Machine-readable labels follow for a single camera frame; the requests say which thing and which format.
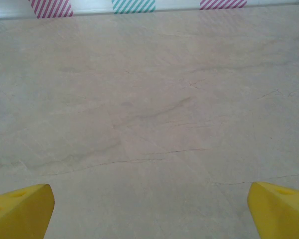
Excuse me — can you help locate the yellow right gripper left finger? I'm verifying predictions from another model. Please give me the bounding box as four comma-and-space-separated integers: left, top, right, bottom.
0, 183, 55, 239

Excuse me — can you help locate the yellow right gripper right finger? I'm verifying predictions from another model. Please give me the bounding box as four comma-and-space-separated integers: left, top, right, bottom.
248, 181, 299, 239

